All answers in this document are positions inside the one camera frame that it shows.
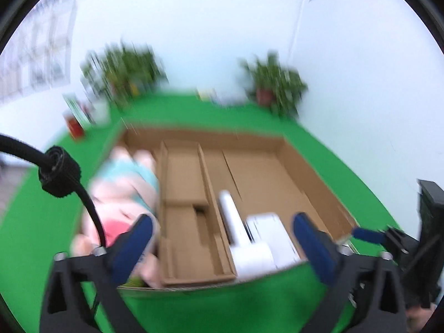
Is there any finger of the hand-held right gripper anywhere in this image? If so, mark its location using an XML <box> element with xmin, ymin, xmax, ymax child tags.
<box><xmin>351</xmin><ymin>226</ymin><xmax>412</xmax><ymax>261</ymax></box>

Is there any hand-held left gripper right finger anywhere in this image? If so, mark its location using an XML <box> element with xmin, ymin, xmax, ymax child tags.
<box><xmin>292</xmin><ymin>212</ymin><xmax>409</xmax><ymax>333</ymax></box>

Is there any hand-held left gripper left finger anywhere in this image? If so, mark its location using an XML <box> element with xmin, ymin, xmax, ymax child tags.
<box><xmin>40</xmin><ymin>214</ymin><xmax>155</xmax><ymax>333</ymax></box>

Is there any white handheld vacuum cleaner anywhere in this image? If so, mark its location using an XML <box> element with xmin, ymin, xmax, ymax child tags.
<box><xmin>218</xmin><ymin>190</ymin><xmax>302</xmax><ymax>281</ymax></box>

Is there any pink pig plush toy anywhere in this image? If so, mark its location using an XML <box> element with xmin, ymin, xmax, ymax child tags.
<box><xmin>71</xmin><ymin>146</ymin><xmax>162</xmax><ymax>288</ymax></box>

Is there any large cardboard box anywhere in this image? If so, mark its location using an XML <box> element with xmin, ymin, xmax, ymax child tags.
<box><xmin>116</xmin><ymin>128</ymin><xmax>359</xmax><ymax>289</ymax></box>

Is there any person's right hand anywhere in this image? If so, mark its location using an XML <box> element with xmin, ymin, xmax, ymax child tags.
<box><xmin>407</xmin><ymin>307</ymin><xmax>434</xmax><ymax>332</ymax></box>

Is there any red can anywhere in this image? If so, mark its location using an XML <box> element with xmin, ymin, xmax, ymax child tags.
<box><xmin>62</xmin><ymin>109</ymin><xmax>85</xmax><ymax>141</ymax></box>

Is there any white cup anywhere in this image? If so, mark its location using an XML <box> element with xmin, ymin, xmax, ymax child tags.
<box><xmin>91</xmin><ymin>99</ymin><xmax>112</xmax><ymax>125</ymax></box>

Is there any green potted plant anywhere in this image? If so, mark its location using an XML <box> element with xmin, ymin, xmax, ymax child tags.
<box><xmin>80</xmin><ymin>42</ymin><xmax>169</xmax><ymax>110</ymax></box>
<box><xmin>239</xmin><ymin>52</ymin><xmax>309</xmax><ymax>118</ymax></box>

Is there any small white item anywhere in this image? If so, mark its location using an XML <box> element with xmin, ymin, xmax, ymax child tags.
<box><xmin>196</xmin><ymin>88</ymin><xmax>243</xmax><ymax>107</ymax></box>

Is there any black cable with wrap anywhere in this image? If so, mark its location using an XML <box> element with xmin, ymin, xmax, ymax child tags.
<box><xmin>0</xmin><ymin>133</ymin><xmax>107</xmax><ymax>250</ymax></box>

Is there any group of framed wall posters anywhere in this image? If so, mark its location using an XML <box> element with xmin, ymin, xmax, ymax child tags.
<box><xmin>0</xmin><ymin>0</ymin><xmax>79</xmax><ymax>103</ymax></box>

